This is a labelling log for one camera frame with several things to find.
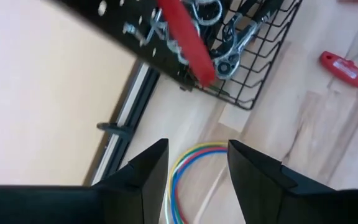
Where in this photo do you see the black metal peg board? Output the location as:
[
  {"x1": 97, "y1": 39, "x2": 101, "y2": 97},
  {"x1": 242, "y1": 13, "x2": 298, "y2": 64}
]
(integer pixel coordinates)
[{"x1": 51, "y1": 0, "x2": 229, "y2": 91}]

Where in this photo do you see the large beige desk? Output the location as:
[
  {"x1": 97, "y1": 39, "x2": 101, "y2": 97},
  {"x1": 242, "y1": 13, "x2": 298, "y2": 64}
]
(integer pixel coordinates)
[{"x1": 0, "y1": 0, "x2": 138, "y2": 187}]

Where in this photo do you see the multicolour cable bundle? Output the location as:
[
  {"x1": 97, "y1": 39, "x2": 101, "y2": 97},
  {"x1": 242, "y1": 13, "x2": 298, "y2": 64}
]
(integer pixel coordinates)
[{"x1": 165, "y1": 141, "x2": 229, "y2": 224}]

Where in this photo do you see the black wire basket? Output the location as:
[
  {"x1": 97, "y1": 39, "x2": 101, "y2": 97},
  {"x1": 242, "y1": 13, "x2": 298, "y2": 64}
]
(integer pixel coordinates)
[{"x1": 194, "y1": 0, "x2": 303, "y2": 111}]

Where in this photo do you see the silver ratchet with black handle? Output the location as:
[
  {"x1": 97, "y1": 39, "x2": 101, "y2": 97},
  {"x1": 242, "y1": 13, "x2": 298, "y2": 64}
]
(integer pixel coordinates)
[{"x1": 211, "y1": 0, "x2": 285, "y2": 81}]

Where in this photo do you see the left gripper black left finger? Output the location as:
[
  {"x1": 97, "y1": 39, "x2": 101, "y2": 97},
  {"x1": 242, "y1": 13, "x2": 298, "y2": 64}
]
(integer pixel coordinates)
[{"x1": 0, "y1": 138, "x2": 170, "y2": 224}]

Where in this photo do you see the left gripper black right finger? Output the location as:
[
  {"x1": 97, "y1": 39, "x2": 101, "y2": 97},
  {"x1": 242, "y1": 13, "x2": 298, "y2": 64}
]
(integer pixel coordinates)
[{"x1": 227, "y1": 139, "x2": 358, "y2": 224}]

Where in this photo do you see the black aluminium rig frame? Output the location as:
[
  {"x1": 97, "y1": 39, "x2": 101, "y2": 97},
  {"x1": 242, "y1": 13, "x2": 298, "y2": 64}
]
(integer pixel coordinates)
[{"x1": 82, "y1": 62, "x2": 161, "y2": 187}]

